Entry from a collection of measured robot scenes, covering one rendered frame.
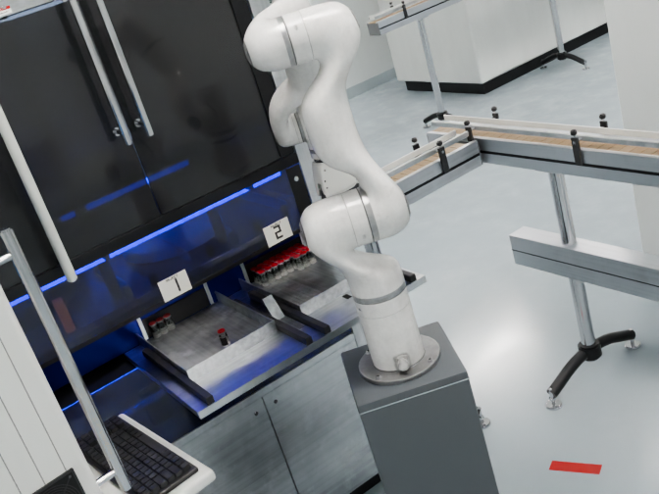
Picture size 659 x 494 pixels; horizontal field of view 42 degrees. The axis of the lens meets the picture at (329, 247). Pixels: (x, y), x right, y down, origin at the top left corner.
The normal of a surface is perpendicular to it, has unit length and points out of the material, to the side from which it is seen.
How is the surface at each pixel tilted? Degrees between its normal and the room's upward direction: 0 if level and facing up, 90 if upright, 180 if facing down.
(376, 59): 90
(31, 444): 90
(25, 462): 90
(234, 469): 90
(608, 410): 0
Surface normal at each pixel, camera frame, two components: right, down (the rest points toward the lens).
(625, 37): -0.79, 0.44
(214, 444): 0.55, 0.18
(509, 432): -0.28, -0.88
